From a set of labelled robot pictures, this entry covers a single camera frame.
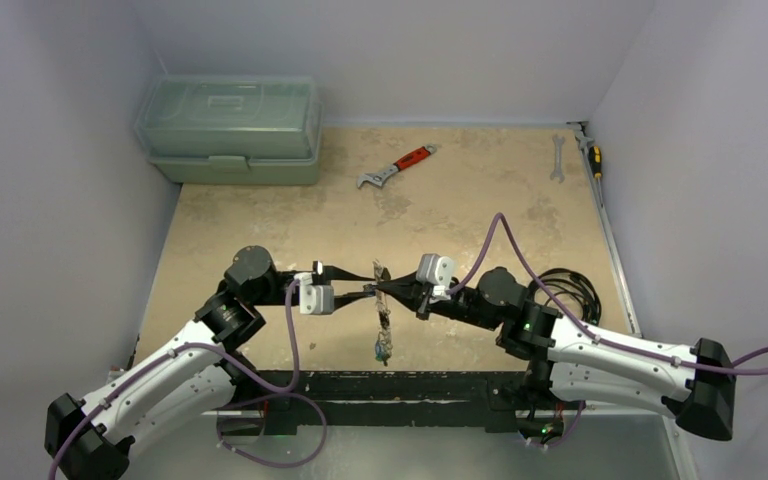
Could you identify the red handled adjustable wrench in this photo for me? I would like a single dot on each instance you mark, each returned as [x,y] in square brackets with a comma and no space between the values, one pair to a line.
[379,179]

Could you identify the silver open-end spanner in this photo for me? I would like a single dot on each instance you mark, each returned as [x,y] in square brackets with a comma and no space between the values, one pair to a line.
[557,173]

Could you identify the yellow black screwdriver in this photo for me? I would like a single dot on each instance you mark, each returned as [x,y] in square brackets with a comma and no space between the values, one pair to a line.
[595,162]

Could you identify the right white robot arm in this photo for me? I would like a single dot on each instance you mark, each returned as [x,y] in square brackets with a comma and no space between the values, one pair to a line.
[690,384]

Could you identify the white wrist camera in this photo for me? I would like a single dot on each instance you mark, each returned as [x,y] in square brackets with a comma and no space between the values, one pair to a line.
[314,299]
[436,272]

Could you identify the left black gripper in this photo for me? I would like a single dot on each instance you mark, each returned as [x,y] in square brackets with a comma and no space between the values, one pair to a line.
[327,274]

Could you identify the aluminium side rail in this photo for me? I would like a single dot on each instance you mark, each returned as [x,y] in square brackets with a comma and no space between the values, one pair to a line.
[584,142]

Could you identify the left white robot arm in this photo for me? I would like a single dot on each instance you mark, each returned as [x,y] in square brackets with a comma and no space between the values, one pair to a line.
[199,369]

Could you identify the green translucent plastic toolbox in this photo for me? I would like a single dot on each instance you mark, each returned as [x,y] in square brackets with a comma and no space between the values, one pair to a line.
[233,129]

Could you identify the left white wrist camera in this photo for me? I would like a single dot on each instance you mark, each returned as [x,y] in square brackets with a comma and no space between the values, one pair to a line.
[314,299]

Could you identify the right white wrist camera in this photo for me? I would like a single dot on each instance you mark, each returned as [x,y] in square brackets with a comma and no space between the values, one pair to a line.
[436,272]

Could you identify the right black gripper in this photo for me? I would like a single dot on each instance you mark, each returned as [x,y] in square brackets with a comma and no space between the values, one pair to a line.
[426,297]

